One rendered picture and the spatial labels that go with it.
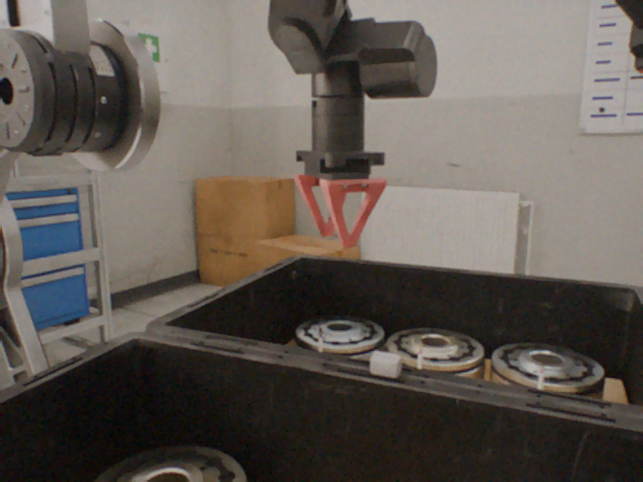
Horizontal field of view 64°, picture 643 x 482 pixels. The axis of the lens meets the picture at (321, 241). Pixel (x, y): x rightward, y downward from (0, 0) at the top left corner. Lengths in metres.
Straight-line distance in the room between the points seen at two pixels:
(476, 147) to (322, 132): 2.79
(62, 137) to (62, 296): 1.77
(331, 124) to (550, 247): 2.80
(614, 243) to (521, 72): 1.08
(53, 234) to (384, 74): 1.99
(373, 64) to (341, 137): 0.08
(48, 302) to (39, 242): 0.25
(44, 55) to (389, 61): 0.39
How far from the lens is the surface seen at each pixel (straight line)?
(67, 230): 2.40
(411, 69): 0.50
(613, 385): 0.63
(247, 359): 0.37
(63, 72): 0.68
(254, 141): 4.14
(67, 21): 0.71
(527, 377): 0.53
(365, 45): 0.51
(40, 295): 2.38
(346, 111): 0.54
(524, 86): 3.26
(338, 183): 0.51
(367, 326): 0.63
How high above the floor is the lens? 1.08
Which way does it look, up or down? 11 degrees down
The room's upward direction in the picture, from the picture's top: straight up
